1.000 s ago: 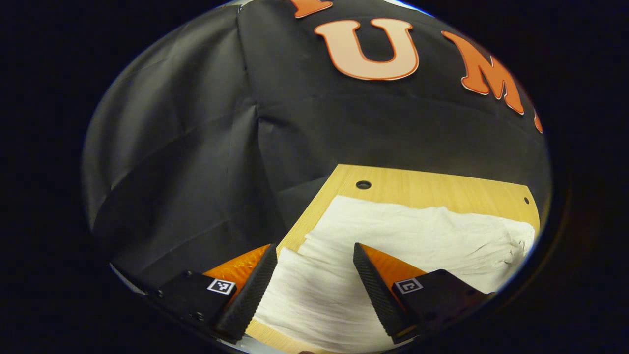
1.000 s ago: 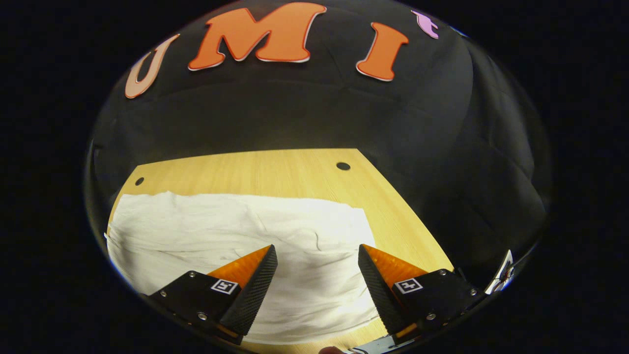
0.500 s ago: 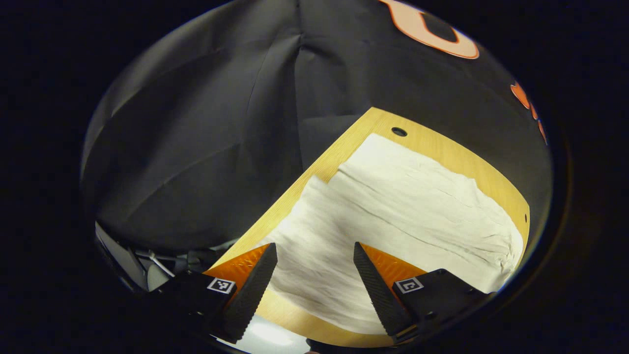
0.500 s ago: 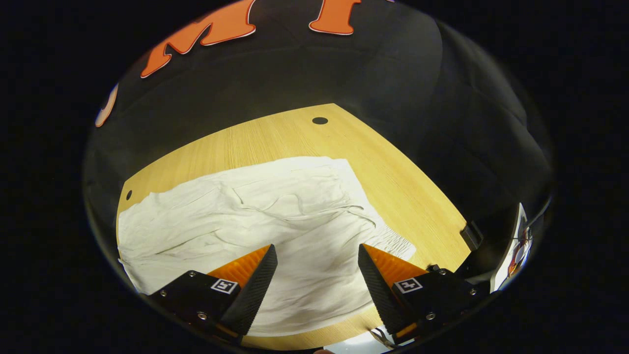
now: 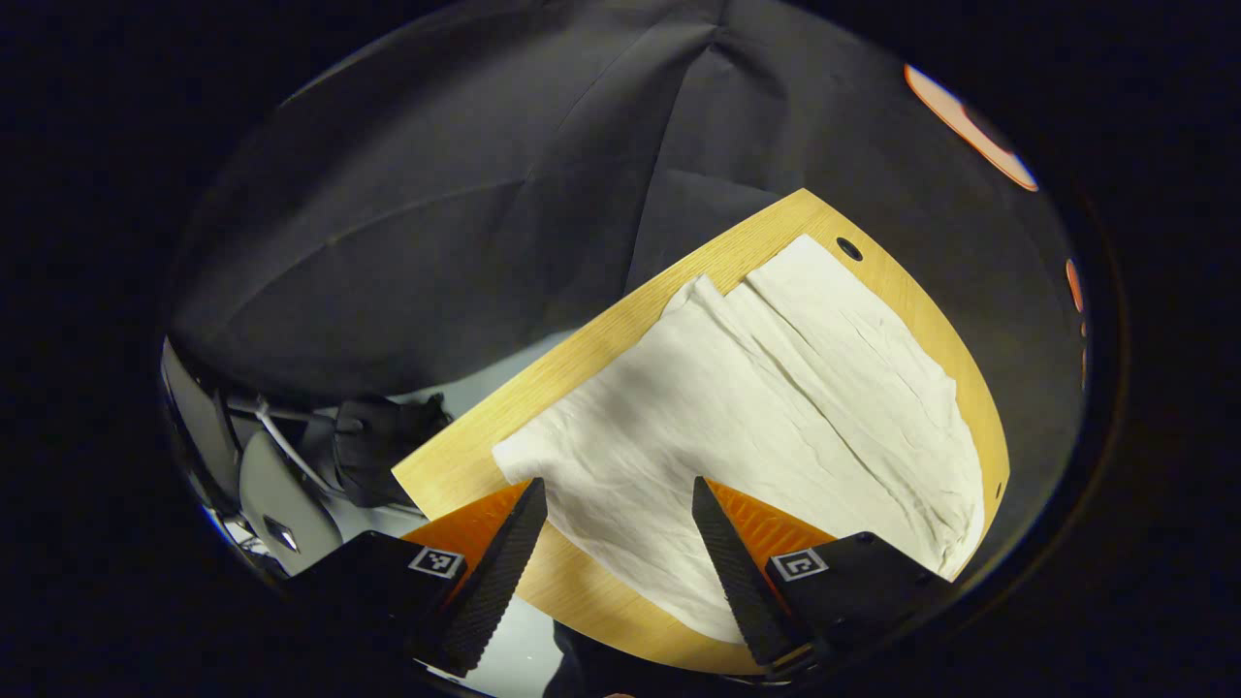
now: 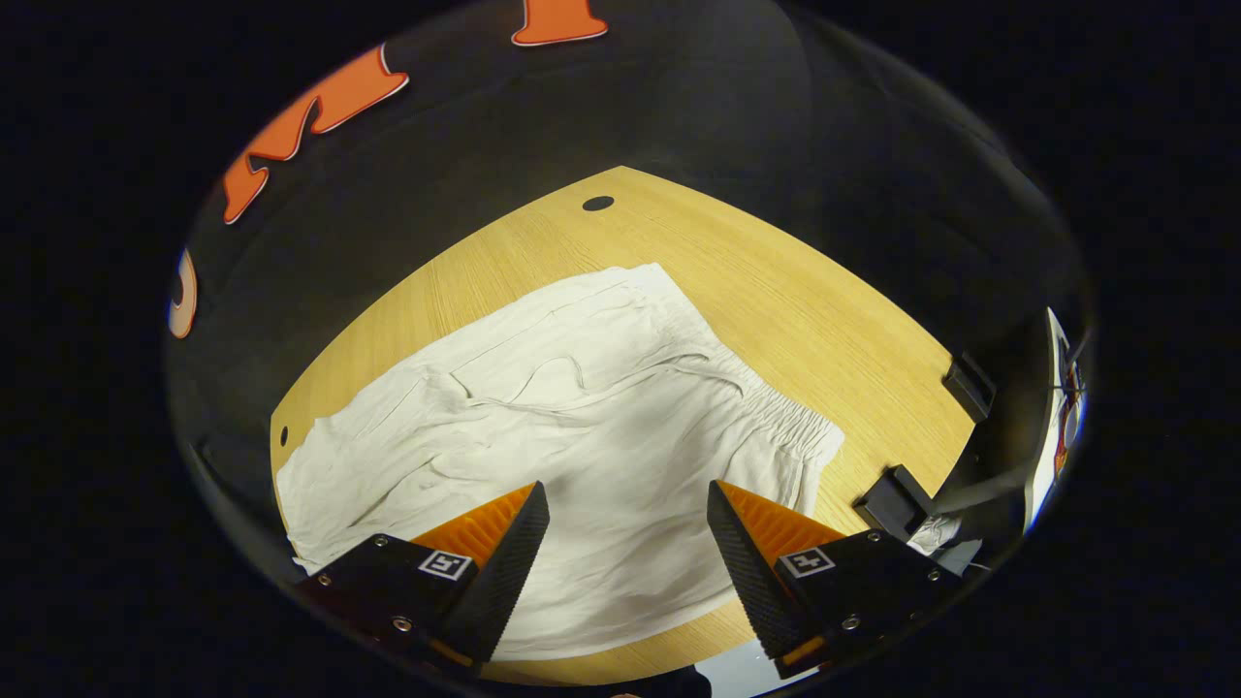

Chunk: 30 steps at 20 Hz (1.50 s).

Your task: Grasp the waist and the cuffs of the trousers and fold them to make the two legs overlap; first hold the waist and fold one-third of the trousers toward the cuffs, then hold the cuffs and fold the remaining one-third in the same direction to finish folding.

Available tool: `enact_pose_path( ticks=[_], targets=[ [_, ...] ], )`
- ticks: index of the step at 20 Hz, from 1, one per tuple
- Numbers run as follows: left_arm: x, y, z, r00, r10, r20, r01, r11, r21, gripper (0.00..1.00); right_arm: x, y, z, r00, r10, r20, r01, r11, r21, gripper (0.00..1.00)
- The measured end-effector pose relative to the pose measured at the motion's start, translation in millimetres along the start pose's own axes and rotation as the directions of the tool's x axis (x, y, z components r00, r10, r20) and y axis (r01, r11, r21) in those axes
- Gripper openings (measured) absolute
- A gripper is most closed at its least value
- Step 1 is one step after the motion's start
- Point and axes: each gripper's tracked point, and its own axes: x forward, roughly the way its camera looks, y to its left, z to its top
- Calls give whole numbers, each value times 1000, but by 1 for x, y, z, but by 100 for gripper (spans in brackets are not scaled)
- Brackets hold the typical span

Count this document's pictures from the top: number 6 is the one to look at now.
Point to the white crumpled cloth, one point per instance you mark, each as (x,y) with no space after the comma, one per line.
(936,533)

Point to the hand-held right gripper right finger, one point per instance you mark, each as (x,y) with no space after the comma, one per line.
(747,572)

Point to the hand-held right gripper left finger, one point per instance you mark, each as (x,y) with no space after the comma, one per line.
(509,572)

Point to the white jeans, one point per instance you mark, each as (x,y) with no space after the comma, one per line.
(582,427)

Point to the black table clamp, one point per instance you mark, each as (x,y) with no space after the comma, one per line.
(970,386)
(894,501)

